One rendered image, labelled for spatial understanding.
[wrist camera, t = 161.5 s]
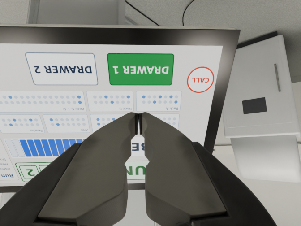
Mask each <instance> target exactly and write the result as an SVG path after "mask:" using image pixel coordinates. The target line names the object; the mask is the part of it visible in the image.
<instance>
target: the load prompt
mask: <svg viewBox="0 0 301 226"><path fill-rule="evenodd" d="M50 163H51V162H14V164H15V166H16V168H17V170H18V172H19V175H20V177H21V179H22V181H23V182H29V181H30V180H31V179H32V178H33V177H34V176H36V175H37V174H38V173H39V172H40V171H42V170H43V169H44V168H45V167H46V166H48V165H49V164H50ZM148 163H149V161H126V163H125V166H126V168H127V180H145V167H146V165H147V164H148Z"/></svg>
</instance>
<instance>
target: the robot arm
mask: <svg viewBox="0 0 301 226"><path fill-rule="evenodd" d="M138 123H139V132H140V135H142V136H143V137H144V155H145V157H146V158H147V159H148V161H149V163H148V164H147V165H146V167H145V199H146V213H147V216H148V217H149V218H150V219H151V220H153V221H154V222H156V223H158V224H159V225H161V226H277V224H276V223H275V221H274V220H273V218H272V217H271V215H270V214H269V213H268V211H267V210H266V208H265V207H264V206H263V204H262V203H261V202H260V201H259V199H258V198H257V197H256V196H255V194H254V193H253V192H252V191H251V190H250V189H249V188H248V187H247V186H246V185H245V184H244V183H243V182H242V181H241V180H240V179H239V178H238V177H237V176H236V175H235V174H234V173H233V172H231V171H230V170H229V169H228V168H227V167H226V166H225V165H223V164H222V163H221V162H220V161H219V160H218V159H217V158H216V157H214V156H213V155H212V154H211V153H210V152H209V151H208V150H206V149H205V148H204V147H203V146H202V145H201V144H200V143H199V142H192V141H191V140H190V139H189V138H188V137H187V136H185V135H184V134H183V133H182V132H180V131H179V130H178V129H176V128H175V127H173V126H171V125H169V124H168V123H166V122H164V121H162V120H160V119H159V118H157V117H155V116H153V115H151V114H149V113H147V112H143V113H134V112H130V113H127V114H125V115H124V116H122V117H120V118H118V119H116V120H114V121H112V122H110V123H108V124H106V125H104V126H103V127H101V128H99V129H98V130H97V131H95V132H94V133H93V134H91V135H90V136H89V137H87V138H86V139H85V140H84V141H83V142H82V143H74V144H73V145H72V146H71V147H69V148H68V149H67V150H66V151H64V152H63V153H62V154H61V155H60V156H58V157H57V158H56V159H55V160H54V161H53V162H51V163H50V164H49V165H48V166H46V167H45V168H44V169H43V170H42V171H40V172H39V173H38V174H37V175H36V176H34V177H33V178H32V179H31V180H30V181H29V182H27V183H26V184H25V185H24V186H23V187H22V188H21V189H20V190H18V191H17V192H16V193H15V194H14V195H13V196H12V197H11V198H10V199H9V200H8V201H7V202H6V204H5V205H4V206H3V207H2V208H1V209H0V226H113V225H114V224H116V223H117V222H119V221H121V220H122V219H123V218H124V216H125V214H126V209H127V201H128V181H127V168H126V166H125V163H126V161H127V160H128V159H129V158H130V157H131V155H132V153H131V140H132V138H133V137H134V136H135V135H137V134H138Z"/></svg>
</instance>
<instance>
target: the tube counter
mask: <svg viewBox="0 0 301 226"><path fill-rule="evenodd" d="M85 139H86V138H23V139H3V140H4V142H5V144H6V146H7V149H8V151H9V153H10V155H11V157H12V158H57V157H58V156H60V155H61V154H62V153H63V152H64V151H66V150H67V149H68V148H69V147H71V146H72V145H73V144H74V143H82V142H83V141H84V140H85Z"/></svg>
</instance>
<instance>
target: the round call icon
mask: <svg viewBox="0 0 301 226"><path fill-rule="evenodd" d="M217 67H218V66H217V65H188V67H187V75H186V83H185V94H212V93H213V88H214V83H215V77H216V72H217Z"/></svg>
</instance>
